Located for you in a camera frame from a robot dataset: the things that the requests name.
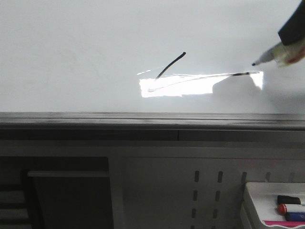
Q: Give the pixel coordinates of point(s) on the white slotted pegboard panel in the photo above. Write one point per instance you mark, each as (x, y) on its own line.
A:
(195, 193)

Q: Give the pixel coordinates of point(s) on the red capped marker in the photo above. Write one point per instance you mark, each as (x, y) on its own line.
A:
(283, 209)

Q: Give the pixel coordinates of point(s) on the blue marker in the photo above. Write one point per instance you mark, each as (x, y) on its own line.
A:
(295, 216)

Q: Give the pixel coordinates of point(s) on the white whiteboard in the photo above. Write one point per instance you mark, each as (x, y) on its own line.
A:
(174, 56)

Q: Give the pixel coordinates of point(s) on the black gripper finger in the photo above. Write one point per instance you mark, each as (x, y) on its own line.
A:
(294, 29)

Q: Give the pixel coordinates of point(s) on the black marker cap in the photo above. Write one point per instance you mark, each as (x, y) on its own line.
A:
(282, 199)

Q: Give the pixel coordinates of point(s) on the grey aluminium whiteboard tray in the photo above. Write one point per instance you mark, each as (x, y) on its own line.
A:
(152, 126)

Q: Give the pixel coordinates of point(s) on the white plastic storage bin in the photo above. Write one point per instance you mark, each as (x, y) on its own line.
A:
(260, 203)

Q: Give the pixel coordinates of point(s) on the white whiteboard marker black tip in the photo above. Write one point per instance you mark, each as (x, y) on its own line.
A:
(283, 55)

